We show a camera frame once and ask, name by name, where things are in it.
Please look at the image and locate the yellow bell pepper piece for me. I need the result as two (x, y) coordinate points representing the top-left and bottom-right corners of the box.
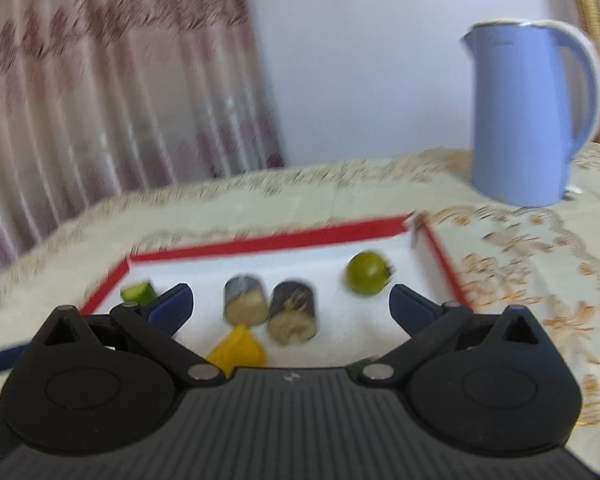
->
(206, 324), (268, 377)

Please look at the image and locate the green cucumber piece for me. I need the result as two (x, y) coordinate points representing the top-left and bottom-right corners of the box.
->
(120, 281), (158, 304)

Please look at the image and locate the blue electric kettle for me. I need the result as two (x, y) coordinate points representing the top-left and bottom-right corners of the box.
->
(461, 19), (600, 208)

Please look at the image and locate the green tomato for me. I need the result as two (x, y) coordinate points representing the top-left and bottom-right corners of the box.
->
(346, 251), (396, 296)

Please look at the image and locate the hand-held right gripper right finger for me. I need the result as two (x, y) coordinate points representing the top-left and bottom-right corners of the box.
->
(359, 283), (557, 387)

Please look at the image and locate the red shallow box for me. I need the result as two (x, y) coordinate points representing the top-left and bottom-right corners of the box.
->
(77, 214), (469, 377)

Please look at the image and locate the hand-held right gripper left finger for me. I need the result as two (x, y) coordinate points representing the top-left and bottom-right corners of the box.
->
(30, 283), (222, 387)

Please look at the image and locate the pink patterned curtain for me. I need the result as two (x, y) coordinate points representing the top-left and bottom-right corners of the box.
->
(0, 0), (287, 292)

